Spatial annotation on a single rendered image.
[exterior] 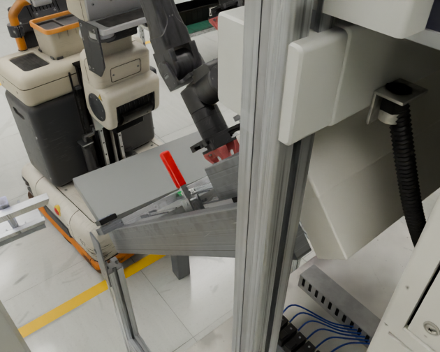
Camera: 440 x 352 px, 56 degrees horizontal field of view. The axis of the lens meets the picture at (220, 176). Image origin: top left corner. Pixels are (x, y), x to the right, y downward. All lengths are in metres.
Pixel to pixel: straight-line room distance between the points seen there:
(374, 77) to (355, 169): 0.11
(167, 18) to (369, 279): 0.76
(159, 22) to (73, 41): 0.93
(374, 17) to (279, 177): 0.12
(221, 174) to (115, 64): 0.98
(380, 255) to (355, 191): 0.78
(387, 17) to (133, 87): 1.28
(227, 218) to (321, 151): 0.15
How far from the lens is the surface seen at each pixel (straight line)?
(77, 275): 1.92
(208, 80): 0.75
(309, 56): 0.24
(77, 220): 1.75
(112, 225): 0.95
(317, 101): 0.27
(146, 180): 1.35
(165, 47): 0.81
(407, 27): 0.23
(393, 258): 1.18
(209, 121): 0.80
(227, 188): 0.52
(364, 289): 1.09
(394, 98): 0.32
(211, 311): 1.73
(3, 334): 0.97
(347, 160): 0.39
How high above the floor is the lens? 1.47
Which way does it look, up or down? 40 degrees down
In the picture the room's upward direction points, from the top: straight up
